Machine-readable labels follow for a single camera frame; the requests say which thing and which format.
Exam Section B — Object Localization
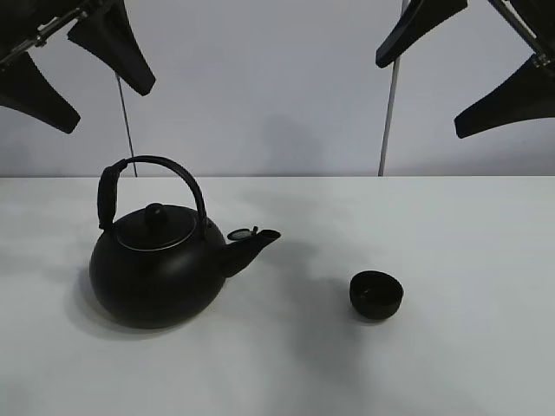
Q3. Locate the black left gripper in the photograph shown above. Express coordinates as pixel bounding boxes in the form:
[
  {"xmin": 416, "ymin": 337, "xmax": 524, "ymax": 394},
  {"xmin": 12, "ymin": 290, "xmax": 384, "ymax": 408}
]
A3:
[{"xmin": 1, "ymin": 1, "xmax": 156, "ymax": 133}]

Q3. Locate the black round teapot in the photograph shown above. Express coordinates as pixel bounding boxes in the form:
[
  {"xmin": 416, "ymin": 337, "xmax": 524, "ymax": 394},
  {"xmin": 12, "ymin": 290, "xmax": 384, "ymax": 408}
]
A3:
[{"xmin": 88, "ymin": 155, "xmax": 281, "ymax": 329}]

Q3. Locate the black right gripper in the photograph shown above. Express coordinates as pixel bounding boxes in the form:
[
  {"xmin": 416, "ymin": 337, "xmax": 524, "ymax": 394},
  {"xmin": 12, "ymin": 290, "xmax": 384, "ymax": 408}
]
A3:
[{"xmin": 375, "ymin": 0, "xmax": 554, "ymax": 139}]

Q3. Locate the small black teacup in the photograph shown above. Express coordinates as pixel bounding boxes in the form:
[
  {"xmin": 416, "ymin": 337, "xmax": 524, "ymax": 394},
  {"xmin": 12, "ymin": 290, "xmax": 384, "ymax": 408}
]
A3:
[{"xmin": 349, "ymin": 270, "xmax": 404, "ymax": 321}]

